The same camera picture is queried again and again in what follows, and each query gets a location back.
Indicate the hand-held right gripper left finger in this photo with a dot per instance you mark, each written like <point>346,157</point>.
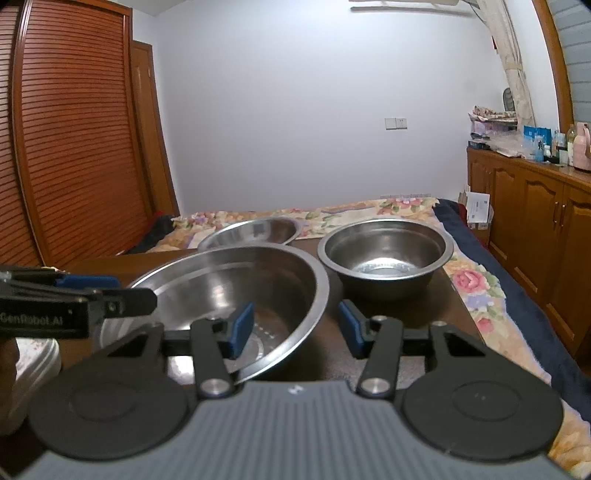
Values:
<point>241,330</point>

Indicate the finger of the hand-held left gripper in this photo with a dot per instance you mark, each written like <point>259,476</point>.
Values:
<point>124,303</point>
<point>87,282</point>

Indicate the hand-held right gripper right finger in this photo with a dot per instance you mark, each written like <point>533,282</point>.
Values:
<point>351,327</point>

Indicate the large steel bowl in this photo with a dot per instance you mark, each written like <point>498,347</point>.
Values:
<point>258,281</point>

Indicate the large floral white plate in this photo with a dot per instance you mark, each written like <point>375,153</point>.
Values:
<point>39,383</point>

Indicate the deep steel bowl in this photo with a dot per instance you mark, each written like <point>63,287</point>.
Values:
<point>388,251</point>

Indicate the shallow steel bowl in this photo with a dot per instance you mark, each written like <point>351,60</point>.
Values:
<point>254,233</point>

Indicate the person's left forearm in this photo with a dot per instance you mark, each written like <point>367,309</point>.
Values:
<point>7,383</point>

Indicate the dark cloth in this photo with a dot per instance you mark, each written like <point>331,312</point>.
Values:
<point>154,233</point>

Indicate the floral blanket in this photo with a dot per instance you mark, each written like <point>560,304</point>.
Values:
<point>480,286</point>

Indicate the wooden louvered wardrobe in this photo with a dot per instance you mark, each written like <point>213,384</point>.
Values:
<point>69,138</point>

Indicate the wooden door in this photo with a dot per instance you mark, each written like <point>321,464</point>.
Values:
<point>150,138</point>

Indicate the white paper box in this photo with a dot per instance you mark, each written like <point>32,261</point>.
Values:
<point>478,210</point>

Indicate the wooden sideboard cabinet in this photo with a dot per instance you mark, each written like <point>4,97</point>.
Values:
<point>531,230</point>

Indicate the blue and white boxes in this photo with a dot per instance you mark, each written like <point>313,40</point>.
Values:
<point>538,136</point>

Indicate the small grey fan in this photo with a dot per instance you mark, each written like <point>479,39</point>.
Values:
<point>508,99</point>

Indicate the pink bottle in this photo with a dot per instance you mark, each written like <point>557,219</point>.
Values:
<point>582,147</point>

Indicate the cream patterned curtain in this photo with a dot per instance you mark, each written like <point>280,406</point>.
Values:
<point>508,60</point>

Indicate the grey window blind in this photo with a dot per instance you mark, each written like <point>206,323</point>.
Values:
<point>579,55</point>

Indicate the white wall switch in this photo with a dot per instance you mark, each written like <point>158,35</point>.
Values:
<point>395,123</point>

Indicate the cream wall air conditioner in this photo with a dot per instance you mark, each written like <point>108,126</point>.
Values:
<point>411,4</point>

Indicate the wooden window frame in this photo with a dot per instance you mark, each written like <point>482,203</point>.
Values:
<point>556,64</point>

